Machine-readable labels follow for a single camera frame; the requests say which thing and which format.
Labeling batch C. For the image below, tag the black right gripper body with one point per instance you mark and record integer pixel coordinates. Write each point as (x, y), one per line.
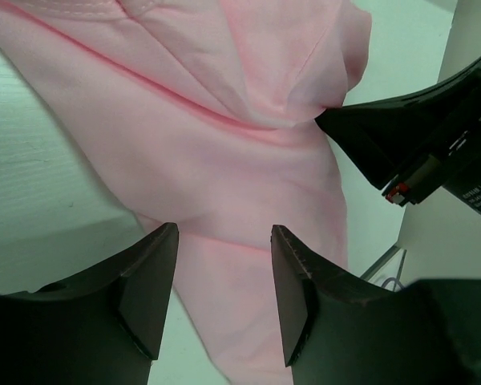
(456, 168)

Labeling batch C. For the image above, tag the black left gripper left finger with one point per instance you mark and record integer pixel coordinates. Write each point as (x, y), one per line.
(103, 325)

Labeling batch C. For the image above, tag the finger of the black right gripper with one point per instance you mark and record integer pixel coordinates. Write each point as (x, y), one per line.
(383, 138)

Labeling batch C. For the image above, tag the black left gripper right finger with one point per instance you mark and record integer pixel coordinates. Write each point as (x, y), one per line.
(339, 329)

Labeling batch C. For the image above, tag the pink t-shirt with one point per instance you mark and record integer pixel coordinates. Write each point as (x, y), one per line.
(202, 113)

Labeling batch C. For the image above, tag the aluminium table edge rail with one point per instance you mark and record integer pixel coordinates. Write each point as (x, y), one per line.
(386, 272)

